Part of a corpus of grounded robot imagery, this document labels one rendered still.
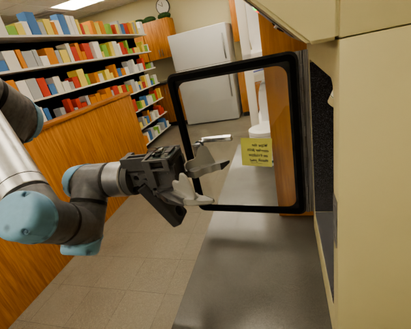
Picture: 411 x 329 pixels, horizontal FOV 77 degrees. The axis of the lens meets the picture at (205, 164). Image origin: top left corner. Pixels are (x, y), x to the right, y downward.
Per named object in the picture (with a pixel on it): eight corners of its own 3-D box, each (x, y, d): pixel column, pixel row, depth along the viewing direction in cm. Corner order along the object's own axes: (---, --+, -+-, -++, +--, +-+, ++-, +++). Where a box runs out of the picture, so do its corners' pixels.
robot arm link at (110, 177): (109, 203, 53) (129, 184, 60) (128, 203, 52) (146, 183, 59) (96, 172, 50) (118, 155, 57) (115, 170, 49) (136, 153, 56)
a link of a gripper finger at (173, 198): (175, 202, 43) (151, 188, 50) (177, 210, 44) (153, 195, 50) (197, 190, 45) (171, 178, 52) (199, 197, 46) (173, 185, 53)
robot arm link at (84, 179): (82, 205, 61) (88, 170, 63) (121, 203, 57) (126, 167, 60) (53, 198, 54) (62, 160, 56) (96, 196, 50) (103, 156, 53)
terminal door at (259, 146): (306, 214, 66) (297, 48, 50) (199, 210, 78) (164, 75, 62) (306, 213, 67) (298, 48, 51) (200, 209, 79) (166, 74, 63)
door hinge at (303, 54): (313, 210, 67) (306, 48, 51) (314, 216, 65) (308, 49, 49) (306, 210, 67) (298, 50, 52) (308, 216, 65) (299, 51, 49)
